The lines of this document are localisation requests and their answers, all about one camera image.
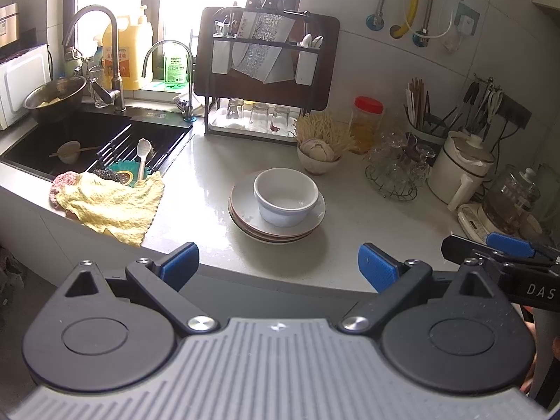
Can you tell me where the white ceramic bowl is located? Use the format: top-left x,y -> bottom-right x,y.
253,168 -> 319,207

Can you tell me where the floral patterned deep plate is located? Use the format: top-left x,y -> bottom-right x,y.
228,204 -> 326,245

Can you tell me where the teal flower sponge holder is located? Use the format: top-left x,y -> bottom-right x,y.
108,160 -> 140,187

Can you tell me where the person's right hand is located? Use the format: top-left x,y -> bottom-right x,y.
522,307 -> 539,397

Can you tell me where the steel mixing bowl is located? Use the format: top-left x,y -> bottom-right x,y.
23,76 -> 87,124

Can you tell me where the yellow detergent jug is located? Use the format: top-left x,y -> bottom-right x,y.
101,6 -> 153,91

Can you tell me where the translucent plastic bowl front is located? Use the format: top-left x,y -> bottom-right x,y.
257,200 -> 320,228

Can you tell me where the bundle of dry noodles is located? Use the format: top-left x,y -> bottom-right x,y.
294,112 -> 356,158

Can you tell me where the green chopstick utensil holder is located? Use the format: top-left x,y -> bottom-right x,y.
404,78 -> 457,153

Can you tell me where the white wall socket with cable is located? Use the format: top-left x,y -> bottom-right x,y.
441,3 -> 480,54

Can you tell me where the black knife and dish rack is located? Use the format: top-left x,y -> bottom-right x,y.
194,7 -> 340,144

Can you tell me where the yellow dish cloth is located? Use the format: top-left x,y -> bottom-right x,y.
49,171 -> 164,246

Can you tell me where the wire rack with glass cups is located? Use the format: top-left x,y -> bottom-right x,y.
364,129 -> 436,202

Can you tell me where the tall dark kitchen faucet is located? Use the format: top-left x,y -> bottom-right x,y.
61,5 -> 128,114

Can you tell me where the red lid pickle jar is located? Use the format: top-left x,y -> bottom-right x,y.
349,96 -> 384,155

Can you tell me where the wooden ladle in sink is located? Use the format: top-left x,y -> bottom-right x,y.
49,140 -> 100,165

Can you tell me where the glass kettle on white base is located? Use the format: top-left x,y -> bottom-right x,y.
457,165 -> 540,244

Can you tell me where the small chrome faucet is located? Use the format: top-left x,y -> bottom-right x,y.
141,40 -> 196,123

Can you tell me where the white electric cooking pot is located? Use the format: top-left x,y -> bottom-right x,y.
427,131 -> 495,211

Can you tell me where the white rice spoon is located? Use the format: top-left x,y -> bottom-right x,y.
137,139 -> 153,182

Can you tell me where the white bowl with garlic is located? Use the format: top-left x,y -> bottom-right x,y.
297,139 -> 342,175

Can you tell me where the black kitchen sink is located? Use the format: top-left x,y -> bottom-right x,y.
1,109 -> 193,180

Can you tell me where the green dish soap bottle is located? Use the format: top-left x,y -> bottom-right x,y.
164,44 -> 188,88

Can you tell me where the yellow gas hose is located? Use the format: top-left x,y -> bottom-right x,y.
389,0 -> 425,40

